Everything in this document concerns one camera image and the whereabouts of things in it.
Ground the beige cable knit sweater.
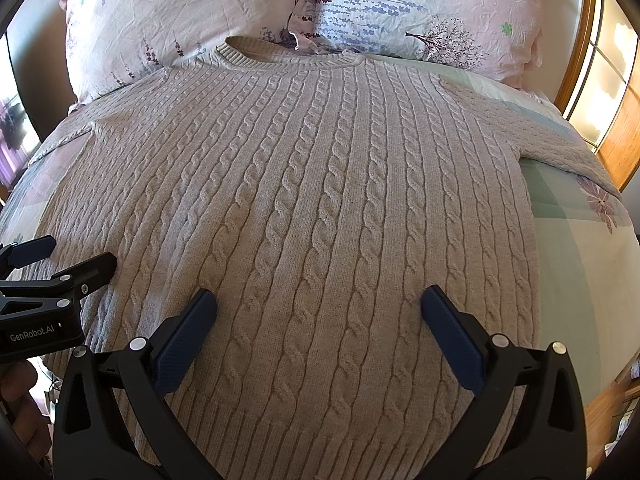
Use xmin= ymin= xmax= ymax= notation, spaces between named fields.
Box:
xmin=37 ymin=38 xmax=613 ymax=479

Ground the person's hand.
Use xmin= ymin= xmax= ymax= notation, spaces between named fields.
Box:
xmin=1 ymin=361 xmax=51 ymax=462

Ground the pastel floral bed sheet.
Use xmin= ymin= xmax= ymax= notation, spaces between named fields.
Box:
xmin=1 ymin=58 xmax=639 ymax=409

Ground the pink floral left pillow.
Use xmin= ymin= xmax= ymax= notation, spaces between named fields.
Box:
xmin=60 ymin=0 xmax=296 ymax=104

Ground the pink floral pillow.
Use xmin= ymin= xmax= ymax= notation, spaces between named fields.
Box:
xmin=60 ymin=0 xmax=296 ymax=104
xmin=288 ymin=0 xmax=544 ymax=88

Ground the wooden framed window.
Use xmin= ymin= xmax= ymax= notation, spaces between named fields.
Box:
xmin=554 ymin=0 xmax=639 ymax=190

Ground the pink floral right pillow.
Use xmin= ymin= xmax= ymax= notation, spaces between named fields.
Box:
xmin=288 ymin=0 xmax=544 ymax=88

